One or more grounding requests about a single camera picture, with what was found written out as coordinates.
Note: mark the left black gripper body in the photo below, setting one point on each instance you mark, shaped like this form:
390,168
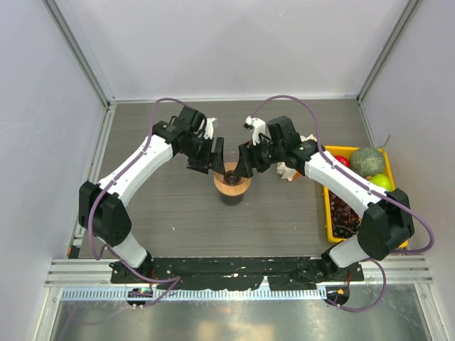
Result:
198,148

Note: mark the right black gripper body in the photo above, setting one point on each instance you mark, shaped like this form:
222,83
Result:
264,155

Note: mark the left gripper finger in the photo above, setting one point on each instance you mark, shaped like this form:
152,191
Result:
205,166
218,153

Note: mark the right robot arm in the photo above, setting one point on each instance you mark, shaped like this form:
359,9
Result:
385,219

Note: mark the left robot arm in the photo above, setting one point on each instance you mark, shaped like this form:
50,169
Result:
103,205

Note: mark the white coffee filter stack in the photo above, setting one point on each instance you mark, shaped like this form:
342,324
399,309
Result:
285,172

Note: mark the red apple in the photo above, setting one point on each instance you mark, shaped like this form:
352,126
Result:
343,160

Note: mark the green netted melon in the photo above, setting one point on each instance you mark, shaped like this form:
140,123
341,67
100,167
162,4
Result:
367,161

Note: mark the dark red grape bunch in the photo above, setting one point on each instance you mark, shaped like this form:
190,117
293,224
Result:
344,221

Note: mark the green apple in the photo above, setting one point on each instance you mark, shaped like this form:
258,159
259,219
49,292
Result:
382,181

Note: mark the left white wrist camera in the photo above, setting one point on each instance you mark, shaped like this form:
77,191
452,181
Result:
210,128

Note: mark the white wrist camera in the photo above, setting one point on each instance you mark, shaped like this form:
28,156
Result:
210,128
256,126

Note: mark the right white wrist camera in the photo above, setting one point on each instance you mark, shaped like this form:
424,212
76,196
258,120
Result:
256,126

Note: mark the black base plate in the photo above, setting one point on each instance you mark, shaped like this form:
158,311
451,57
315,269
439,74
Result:
247,273

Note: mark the white slotted cable duct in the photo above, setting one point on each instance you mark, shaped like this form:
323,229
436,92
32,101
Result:
133,294

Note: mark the aluminium frame rail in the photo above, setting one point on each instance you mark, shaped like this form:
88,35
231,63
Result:
410,269

